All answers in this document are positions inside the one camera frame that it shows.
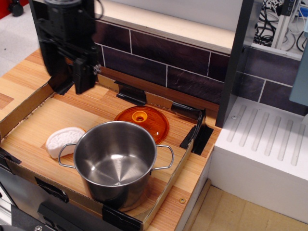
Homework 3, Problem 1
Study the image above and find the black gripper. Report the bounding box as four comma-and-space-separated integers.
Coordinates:
36, 0, 101, 94

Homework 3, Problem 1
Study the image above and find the stainless steel pot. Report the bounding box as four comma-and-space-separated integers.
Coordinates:
72, 121, 159, 212

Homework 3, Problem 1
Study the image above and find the orange transparent pot lid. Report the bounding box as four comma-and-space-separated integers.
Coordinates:
114, 106, 169, 144

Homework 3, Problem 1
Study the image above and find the cardboard fence with black tape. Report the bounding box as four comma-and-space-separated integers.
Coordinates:
0, 61, 219, 231

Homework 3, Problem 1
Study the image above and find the white toy bread slice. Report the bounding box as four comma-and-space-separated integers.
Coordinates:
45, 127, 86, 159

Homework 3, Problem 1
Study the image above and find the black caster wheel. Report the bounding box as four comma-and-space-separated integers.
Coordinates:
8, 0, 24, 17

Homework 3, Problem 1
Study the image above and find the light wooden shelf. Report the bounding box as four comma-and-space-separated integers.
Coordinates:
100, 0, 235, 54

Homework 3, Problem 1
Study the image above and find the brass screw in tabletop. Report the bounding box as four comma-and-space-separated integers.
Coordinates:
179, 198, 186, 204

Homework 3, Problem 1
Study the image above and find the white ridged drainboard sink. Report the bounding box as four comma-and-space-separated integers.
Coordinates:
208, 97, 308, 223

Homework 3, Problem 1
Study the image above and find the dark grey vertical post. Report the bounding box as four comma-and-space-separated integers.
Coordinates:
216, 0, 263, 128

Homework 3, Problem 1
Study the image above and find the tangle of black cables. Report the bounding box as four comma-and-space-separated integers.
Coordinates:
254, 0, 308, 51

